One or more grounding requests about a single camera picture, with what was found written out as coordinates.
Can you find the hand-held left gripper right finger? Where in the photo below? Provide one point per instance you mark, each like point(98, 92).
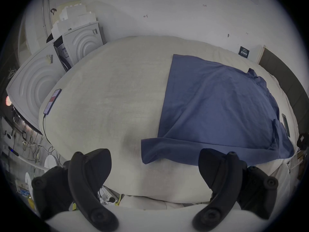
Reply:
point(224, 177)

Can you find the small dark wall sign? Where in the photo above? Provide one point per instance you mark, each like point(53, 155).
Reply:
point(243, 51)

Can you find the dark padded headboard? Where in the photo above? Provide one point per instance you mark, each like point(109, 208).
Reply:
point(284, 81)

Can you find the smartphone with lit screen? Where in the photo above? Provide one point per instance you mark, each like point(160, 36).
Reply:
point(52, 101)

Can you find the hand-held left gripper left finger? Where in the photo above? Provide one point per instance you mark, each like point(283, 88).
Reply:
point(79, 177)

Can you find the dark blue shirt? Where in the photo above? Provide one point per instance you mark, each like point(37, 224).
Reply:
point(217, 110)

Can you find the bed with beige sheet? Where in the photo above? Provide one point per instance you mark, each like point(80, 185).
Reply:
point(108, 105)

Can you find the smartphone with pale case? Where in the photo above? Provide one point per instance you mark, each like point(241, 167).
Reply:
point(285, 124)

